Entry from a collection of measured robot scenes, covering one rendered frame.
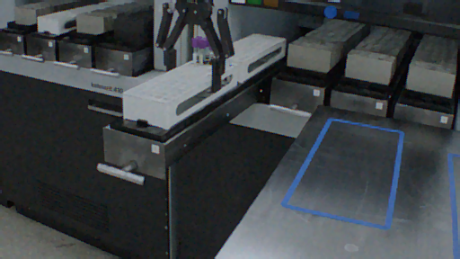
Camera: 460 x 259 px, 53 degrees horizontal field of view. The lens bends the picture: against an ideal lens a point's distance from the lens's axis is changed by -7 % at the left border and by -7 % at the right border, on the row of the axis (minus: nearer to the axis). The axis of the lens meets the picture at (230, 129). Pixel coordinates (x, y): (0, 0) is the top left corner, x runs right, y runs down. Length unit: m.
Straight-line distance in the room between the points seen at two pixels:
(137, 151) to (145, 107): 0.08
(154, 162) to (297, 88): 0.46
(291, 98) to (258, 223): 0.63
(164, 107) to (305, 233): 0.37
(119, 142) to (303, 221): 0.41
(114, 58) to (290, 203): 0.90
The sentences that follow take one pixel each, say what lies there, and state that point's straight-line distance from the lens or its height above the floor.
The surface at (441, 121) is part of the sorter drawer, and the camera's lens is 1.16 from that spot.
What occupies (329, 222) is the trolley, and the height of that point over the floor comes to 0.82.
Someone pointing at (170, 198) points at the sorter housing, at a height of 0.37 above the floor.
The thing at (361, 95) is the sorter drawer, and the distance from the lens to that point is 1.17.
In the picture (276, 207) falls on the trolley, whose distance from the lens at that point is 0.65.
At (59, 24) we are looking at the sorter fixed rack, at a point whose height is 0.85.
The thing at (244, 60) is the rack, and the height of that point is 0.86.
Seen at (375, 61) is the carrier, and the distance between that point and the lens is 1.21.
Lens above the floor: 1.17
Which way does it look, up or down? 23 degrees down
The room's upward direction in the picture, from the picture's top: 3 degrees clockwise
